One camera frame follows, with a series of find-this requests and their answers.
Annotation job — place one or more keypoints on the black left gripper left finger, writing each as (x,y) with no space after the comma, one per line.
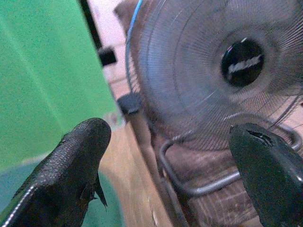
(68,165)

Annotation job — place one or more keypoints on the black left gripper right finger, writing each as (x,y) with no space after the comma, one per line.
(267,170)

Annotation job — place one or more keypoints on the green tablecloth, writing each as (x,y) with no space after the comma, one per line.
(45,78)

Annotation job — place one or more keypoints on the grey floor fan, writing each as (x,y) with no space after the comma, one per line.
(213,89)

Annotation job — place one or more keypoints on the black table leg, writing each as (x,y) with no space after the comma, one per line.
(94,30)

